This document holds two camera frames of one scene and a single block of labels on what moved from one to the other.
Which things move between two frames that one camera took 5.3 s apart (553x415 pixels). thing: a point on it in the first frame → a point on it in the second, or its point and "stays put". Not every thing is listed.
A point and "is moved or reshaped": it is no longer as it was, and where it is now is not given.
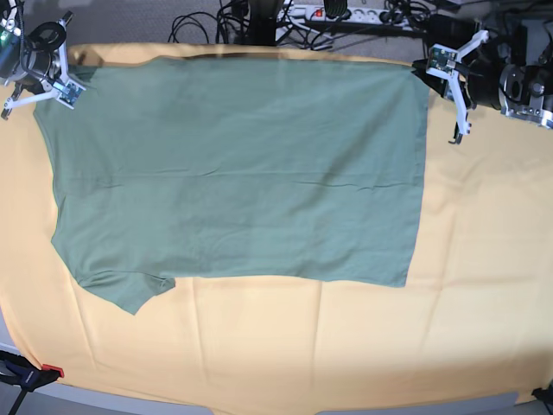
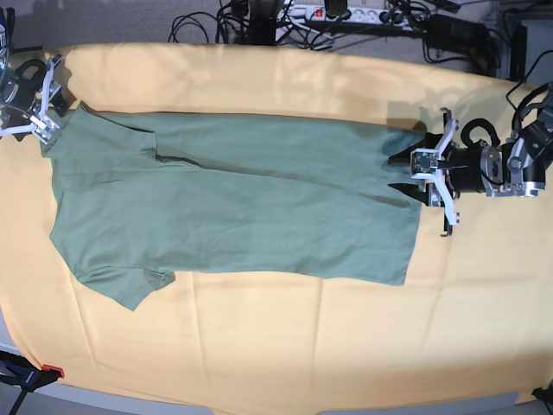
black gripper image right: (482, 84) → (462, 168)
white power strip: (317, 12) stays put
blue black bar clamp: (18, 370) stays put
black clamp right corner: (544, 395) stays put
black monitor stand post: (263, 23) stays put
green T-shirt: (239, 168) is moved or reshaped
